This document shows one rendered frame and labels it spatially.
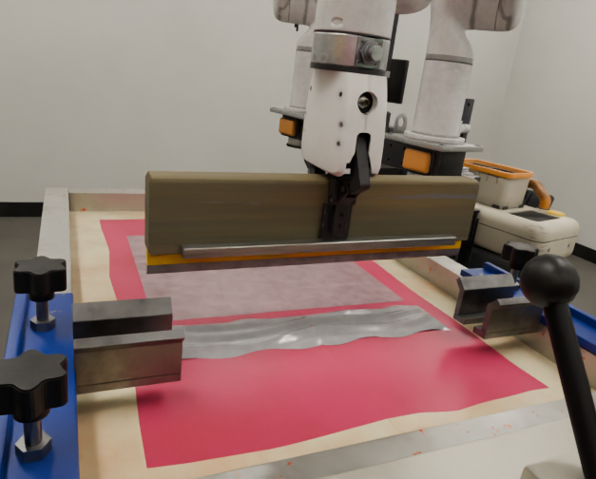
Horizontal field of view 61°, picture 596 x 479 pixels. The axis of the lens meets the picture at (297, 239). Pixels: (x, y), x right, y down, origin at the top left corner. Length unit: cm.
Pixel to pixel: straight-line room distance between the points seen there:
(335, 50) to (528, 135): 501
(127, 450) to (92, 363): 7
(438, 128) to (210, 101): 326
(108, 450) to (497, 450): 27
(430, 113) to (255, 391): 74
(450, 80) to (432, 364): 65
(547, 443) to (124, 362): 31
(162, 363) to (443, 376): 29
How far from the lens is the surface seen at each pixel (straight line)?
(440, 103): 108
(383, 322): 65
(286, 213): 52
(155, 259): 51
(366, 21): 50
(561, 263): 28
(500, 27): 111
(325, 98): 52
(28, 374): 33
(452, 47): 109
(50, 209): 89
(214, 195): 49
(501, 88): 570
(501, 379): 60
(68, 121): 411
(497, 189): 168
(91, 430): 46
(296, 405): 48
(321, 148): 52
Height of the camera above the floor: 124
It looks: 18 degrees down
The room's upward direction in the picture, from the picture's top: 7 degrees clockwise
